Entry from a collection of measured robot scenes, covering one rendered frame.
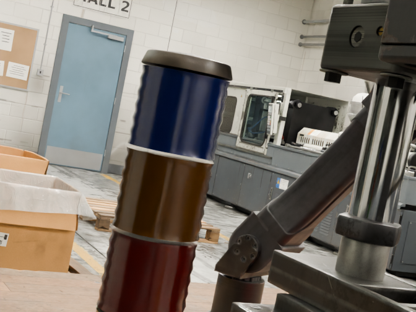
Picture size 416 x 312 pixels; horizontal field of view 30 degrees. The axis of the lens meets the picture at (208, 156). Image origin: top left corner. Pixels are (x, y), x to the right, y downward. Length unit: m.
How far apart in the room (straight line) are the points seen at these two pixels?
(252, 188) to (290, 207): 8.88
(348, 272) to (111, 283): 0.29
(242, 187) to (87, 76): 3.10
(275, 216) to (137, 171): 0.66
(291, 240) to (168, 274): 0.66
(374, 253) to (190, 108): 0.30
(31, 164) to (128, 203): 4.36
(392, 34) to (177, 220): 0.25
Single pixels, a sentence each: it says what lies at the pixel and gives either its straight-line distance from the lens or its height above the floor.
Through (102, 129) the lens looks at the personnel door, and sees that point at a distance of 11.84.
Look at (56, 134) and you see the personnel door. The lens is 11.66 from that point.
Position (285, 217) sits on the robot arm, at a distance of 0.97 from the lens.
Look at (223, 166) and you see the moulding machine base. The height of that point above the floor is 0.51.
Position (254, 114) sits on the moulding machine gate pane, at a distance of 10.09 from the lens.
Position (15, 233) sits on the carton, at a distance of 4.09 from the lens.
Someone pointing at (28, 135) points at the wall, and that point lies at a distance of 11.60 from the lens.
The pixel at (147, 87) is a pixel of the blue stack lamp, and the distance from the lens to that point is 0.32.
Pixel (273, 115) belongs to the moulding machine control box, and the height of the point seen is 1.32.
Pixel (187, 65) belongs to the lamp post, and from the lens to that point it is 0.31.
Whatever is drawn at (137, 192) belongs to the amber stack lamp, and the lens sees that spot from 0.32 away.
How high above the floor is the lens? 1.17
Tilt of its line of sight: 3 degrees down
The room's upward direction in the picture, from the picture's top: 11 degrees clockwise
